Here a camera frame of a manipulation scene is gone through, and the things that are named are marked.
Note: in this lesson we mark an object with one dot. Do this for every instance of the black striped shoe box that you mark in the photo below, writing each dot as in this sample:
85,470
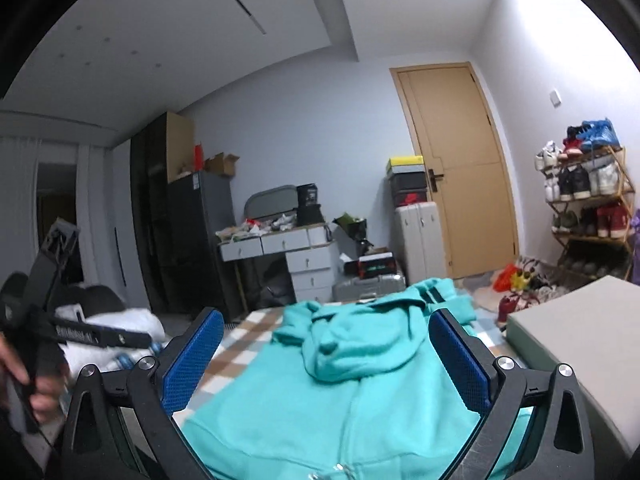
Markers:
377,265

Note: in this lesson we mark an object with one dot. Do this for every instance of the cardboard box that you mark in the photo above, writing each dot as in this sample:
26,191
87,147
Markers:
222,165

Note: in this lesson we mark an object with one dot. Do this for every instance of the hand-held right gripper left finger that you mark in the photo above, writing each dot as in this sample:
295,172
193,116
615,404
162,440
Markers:
192,360

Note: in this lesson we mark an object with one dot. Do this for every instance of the white garment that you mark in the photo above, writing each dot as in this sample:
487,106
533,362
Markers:
130,322

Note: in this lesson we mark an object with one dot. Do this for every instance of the dark wardrobe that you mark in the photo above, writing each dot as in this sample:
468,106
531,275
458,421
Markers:
150,210

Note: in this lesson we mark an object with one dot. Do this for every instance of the black bag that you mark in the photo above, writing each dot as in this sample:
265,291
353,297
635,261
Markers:
272,290

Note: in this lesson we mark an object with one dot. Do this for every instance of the white desk with drawers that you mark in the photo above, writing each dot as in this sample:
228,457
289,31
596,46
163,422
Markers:
310,265

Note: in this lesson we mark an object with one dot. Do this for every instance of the white wardrobe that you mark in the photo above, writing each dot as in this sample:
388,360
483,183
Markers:
125,210

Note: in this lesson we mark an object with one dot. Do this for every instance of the grey shoe box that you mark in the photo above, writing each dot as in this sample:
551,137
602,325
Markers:
407,180

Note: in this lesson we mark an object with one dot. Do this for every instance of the orange plastic bag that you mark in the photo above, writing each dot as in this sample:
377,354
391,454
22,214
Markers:
505,277

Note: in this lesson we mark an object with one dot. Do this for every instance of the silver suitcase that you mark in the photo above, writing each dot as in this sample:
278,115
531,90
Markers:
365,287

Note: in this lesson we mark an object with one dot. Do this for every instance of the pile of snack packets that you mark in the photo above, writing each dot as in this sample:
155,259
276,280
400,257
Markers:
250,225

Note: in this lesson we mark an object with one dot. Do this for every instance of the black shoe box red logo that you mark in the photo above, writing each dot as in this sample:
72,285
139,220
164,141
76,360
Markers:
410,196

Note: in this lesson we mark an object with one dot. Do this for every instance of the person's left hand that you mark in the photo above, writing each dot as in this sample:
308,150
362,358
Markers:
47,387

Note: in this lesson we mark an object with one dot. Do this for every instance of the checkered blanket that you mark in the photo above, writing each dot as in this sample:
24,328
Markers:
235,355

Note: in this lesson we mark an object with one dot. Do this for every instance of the black refrigerator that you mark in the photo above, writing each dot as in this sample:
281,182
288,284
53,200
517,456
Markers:
200,240

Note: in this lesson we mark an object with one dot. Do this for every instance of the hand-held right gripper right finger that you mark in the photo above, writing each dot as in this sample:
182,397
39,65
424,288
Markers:
460,360

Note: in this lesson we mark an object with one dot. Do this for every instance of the wooden door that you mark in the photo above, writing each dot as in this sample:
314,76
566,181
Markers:
460,185

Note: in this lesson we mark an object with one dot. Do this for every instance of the red bottle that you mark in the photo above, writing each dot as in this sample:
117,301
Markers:
507,310

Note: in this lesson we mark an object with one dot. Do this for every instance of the grey mattress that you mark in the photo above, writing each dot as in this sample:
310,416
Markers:
575,330

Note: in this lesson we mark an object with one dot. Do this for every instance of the purple bag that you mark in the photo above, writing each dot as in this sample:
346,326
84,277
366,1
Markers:
635,250

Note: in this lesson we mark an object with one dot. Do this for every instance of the black wrapped flower bouquet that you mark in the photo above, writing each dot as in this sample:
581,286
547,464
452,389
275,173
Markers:
352,227

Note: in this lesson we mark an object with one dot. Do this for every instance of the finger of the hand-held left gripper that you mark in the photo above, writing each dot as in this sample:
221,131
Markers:
55,255

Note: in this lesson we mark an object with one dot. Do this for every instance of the teal hoodie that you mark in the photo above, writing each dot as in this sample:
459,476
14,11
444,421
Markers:
310,410

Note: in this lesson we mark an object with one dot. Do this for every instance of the wooden shoe rack with shoes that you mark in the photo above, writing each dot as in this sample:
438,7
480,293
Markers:
575,180

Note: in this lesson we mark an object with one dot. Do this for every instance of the light switch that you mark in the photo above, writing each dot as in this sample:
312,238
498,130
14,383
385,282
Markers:
555,97

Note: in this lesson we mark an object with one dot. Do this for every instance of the black chair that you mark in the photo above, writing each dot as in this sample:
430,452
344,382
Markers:
107,297

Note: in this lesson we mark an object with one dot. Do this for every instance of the white cabinet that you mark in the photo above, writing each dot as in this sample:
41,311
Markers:
422,245

